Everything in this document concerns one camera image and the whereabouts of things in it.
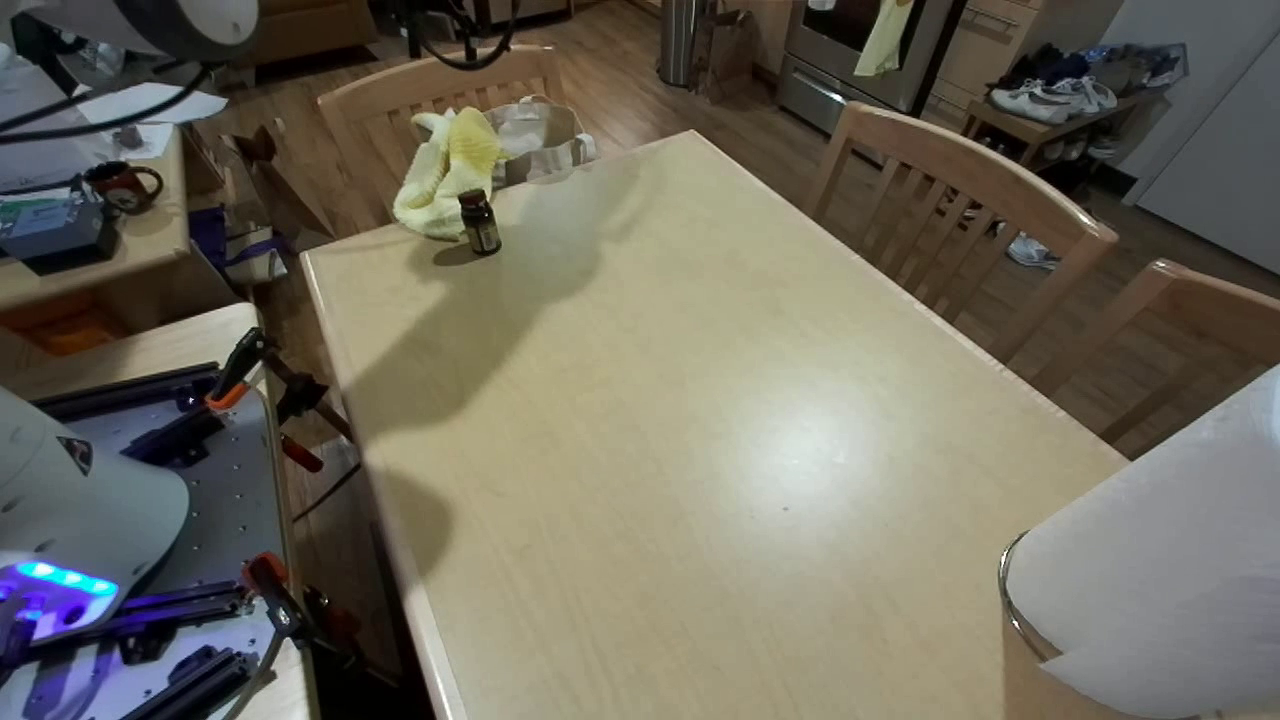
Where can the white sneaker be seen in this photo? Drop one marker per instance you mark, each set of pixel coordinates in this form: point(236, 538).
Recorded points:
point(1034, 249)

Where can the steel trash can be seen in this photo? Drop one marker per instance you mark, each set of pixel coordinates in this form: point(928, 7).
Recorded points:
point(681, 43)

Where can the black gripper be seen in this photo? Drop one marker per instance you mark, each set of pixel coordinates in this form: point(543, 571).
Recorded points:
point(426, 17)

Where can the light wooden cabinet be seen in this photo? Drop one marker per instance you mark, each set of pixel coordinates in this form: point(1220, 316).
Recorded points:
point(987, 43)

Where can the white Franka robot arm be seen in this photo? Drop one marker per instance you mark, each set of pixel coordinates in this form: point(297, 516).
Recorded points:
point(203, 20)

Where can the yellow textured cloth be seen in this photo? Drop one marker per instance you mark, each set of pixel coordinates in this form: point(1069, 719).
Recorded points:
point(444, 166)

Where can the wooden dresser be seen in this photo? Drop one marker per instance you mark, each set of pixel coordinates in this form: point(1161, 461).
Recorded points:
point(313, 27)

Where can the light wooden chair curved back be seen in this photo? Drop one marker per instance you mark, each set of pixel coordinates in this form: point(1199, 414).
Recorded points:
point(360, 120)

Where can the yellow hanging towel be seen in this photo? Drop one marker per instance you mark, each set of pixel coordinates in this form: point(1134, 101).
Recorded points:
point(883, 43)

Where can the steel kitchen appliance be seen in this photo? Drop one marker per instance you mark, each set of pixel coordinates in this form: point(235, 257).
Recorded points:
point(824, 92)

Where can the white paper towel roll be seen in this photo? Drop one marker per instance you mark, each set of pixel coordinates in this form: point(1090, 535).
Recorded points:
point(1161, 574)

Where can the small brown glass bottle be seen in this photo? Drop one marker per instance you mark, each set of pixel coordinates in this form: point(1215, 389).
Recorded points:
point(481, 226)

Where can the white paper sheets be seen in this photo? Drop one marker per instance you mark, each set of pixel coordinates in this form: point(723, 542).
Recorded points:
point(53, 153)

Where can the white door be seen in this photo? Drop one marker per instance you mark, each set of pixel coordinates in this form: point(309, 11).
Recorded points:
point(1215, 135)

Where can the light wooden slatted chair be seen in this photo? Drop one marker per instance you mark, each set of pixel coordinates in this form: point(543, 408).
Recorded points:
point(1202, 301)
point(933, 144)

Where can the small wooden shoe rack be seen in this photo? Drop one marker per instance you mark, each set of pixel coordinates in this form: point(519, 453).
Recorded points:
point(1014, 126)

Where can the grey electronic box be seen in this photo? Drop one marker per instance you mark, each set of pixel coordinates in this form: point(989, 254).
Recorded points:
point(53, 221)

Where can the wooden desk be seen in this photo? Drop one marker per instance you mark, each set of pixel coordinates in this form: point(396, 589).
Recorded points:
point(144, 240)

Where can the white sneakers pair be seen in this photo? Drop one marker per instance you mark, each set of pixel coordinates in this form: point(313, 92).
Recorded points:
point(1055, 101)

